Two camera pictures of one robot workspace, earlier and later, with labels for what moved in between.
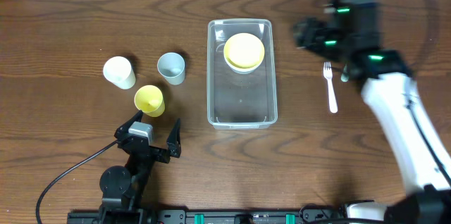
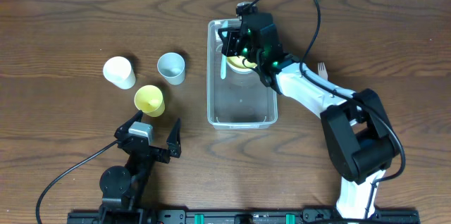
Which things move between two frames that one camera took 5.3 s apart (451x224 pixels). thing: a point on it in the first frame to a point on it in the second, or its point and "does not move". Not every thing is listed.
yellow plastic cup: [149, 98] does not move
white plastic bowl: [242, 70] does not move
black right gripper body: [309, 36] to [230, 44]
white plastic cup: [118, 70] does not move
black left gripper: [155, 150] does not move
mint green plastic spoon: [344, 76] to [224, 56]
